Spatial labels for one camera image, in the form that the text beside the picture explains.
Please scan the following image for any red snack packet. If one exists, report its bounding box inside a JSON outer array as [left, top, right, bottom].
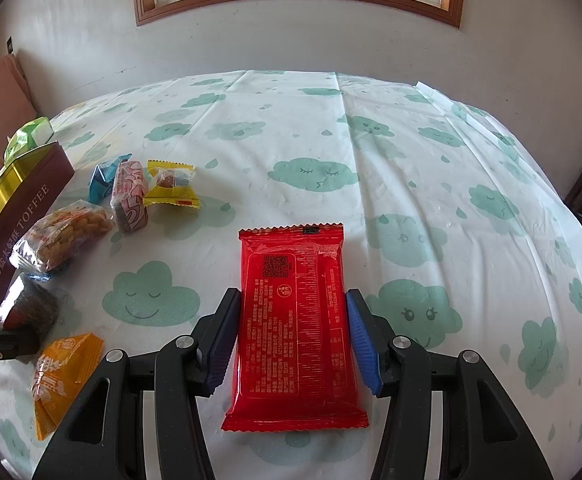
[[221, 223, 368, 432]]

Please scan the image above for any pink white snack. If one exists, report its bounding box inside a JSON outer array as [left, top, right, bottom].
[[110, 160, 148, 234]]

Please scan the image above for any dark seaweed snack packet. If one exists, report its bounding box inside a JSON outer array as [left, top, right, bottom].
[[0, 274, 60, 342]]

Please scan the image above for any orange snack packet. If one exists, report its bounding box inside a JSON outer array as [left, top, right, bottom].
[[32, 333, 104, 441]]

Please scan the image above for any gold toffee tin box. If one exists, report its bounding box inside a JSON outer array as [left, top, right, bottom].
[[0, 142, 74, 301]]

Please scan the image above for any fried twists snack bag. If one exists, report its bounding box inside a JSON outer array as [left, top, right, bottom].
[[9, 200, 114, 274]]

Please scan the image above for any blue wrapped candy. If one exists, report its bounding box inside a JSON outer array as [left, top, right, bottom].
[[88, 154, 130, 204]]

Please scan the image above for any green tissue pack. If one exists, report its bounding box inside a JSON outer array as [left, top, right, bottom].
[[3, 116, 54, 166]]

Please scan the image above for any yellow wrapped jelly snack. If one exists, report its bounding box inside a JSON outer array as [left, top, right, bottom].
[[142, 159, 201, 209]]

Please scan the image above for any brown cardboard box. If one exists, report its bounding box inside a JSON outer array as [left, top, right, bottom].
[[0, 53, 38, 158]]

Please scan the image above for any cloud pattern tablecloth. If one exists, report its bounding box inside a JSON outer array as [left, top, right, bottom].
[[48, 70, 582, 479]]

